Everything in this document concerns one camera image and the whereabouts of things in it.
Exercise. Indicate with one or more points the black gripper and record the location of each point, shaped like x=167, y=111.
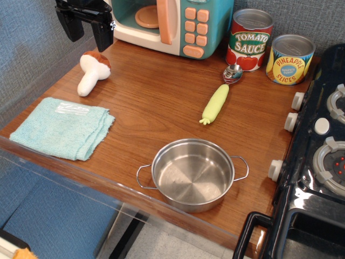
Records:
x=70, y=14

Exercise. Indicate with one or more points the spoon with green handle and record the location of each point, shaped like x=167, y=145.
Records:
x=231, y=75

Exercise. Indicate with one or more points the plush white brown mushroom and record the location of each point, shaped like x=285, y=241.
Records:
x=95, y=67

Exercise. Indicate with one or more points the orange microwave turntable plate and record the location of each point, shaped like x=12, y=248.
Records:
x=147, y=17

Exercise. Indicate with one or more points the teal toy microwave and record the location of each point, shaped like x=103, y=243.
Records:
x=191, y=29

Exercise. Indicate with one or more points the light blue folded cloth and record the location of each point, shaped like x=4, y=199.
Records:
x=64, y=129

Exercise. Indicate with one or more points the tomato sauce can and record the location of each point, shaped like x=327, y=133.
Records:
x=250, y=32

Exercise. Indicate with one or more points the stainless steel pot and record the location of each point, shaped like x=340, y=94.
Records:
x=193, y=175

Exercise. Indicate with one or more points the pineapple slices can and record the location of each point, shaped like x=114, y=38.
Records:
x=289, y=59

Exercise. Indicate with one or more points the white stove knob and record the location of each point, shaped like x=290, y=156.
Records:
x=297, y=101
x=274, y=169
x=290, y=122

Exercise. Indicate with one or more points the white round stove button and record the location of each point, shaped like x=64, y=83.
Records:
x=321, y=126

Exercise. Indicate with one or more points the black toy stove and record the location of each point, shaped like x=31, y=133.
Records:
x=307, y=219

